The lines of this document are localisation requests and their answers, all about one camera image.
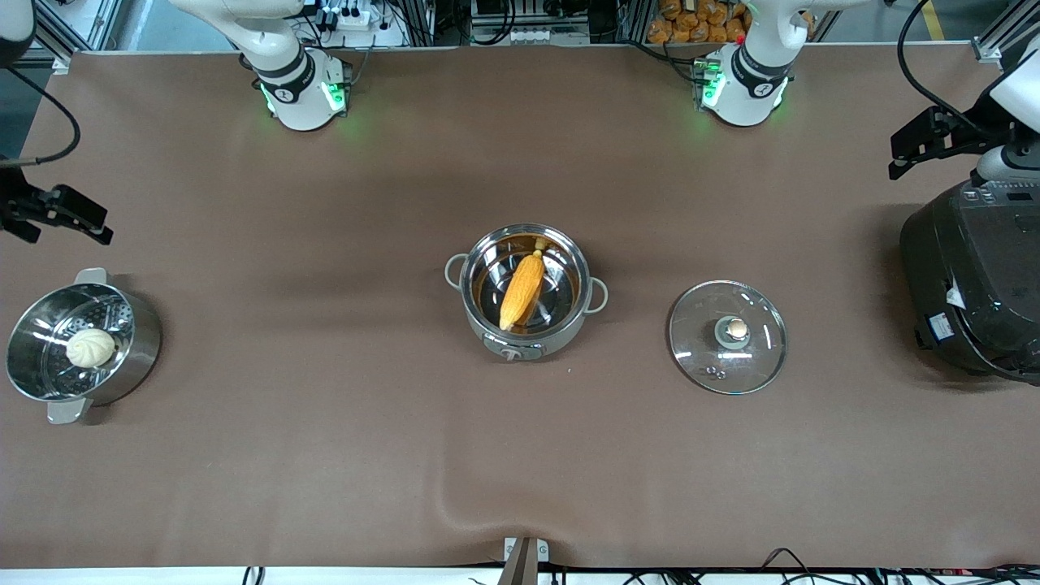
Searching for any crate of orange items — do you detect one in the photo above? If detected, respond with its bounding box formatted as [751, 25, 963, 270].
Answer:
[646, 0, 748, 46]

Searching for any round glass pot lid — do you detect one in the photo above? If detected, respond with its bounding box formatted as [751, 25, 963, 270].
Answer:
[669, 280, 787, 396]

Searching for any white steamed bun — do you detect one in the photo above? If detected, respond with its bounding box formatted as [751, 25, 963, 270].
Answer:
[65, 327, 116, 369]

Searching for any aluminium frame profile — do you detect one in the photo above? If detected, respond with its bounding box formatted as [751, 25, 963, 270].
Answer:
[32, 0, 123, 76]
[971, 0, 1040, 66]

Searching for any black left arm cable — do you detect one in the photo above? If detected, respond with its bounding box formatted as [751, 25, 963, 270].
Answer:
[896, 0, 988, 135]

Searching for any grey-green electric steel pot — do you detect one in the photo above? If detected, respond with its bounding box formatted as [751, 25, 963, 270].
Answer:
[444, 223, 609, 362]

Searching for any white power strip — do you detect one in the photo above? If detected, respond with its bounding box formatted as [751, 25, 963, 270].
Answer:
[508, 28, 590, 46]

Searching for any yellow corn cob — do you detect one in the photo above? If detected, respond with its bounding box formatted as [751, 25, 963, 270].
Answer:
[498, 250, 547, 332]

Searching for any stainless steel steamer pot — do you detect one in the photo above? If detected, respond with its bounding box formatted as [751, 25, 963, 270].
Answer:
[6, 268, 163, 425]

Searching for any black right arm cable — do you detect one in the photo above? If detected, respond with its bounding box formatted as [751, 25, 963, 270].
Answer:
[0, 67, 82, 167]

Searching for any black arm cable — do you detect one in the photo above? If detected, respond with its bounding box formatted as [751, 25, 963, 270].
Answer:
[0, 67, 82, 167]
[896, 0, 988, 135]

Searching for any dark grey electric rice cooker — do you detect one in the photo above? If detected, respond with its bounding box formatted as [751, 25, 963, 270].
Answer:
[900, 175, 1040, 383]

